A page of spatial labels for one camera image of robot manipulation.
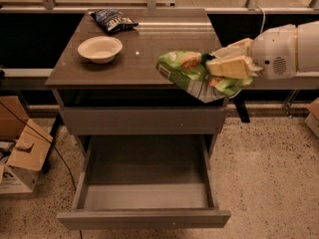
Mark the dark blue chip bag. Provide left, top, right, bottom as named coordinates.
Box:
left=90, top=9, right=139, bottom=34

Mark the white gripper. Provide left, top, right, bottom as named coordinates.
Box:
left=206, top=24, right=297, bottom=80

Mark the closed grey upper drawer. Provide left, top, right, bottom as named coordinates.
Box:
left=60, top=108, right=225, bottom=135

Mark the black cable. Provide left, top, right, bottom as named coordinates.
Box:
left=0, top=102, right=78, bottom=191

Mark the white bowl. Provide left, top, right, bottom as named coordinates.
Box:
left=78, top=36, right=123, bottom=64

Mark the open grey drawer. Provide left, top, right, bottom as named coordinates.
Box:
left=57, top=135, right=231, bottom=230

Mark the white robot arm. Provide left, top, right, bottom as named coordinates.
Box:
left=205, top=21, right=319, bottom=80

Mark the white cable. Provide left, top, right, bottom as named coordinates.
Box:
left=257, top=5, right=267, bottom=35

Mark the open cardboard box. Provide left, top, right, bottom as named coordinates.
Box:
left=0, top=96, right=53, bottom=194

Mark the green rice chip bag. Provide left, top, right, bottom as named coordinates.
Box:
left=157, top=51, right=252, bottom=104

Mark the grey drawer cabinet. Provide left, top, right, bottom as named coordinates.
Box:
left=46, top=8, right=224, bottom=151

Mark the cardboard box at right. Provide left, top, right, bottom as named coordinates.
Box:
left=305, top=98, right=319, bottom=138

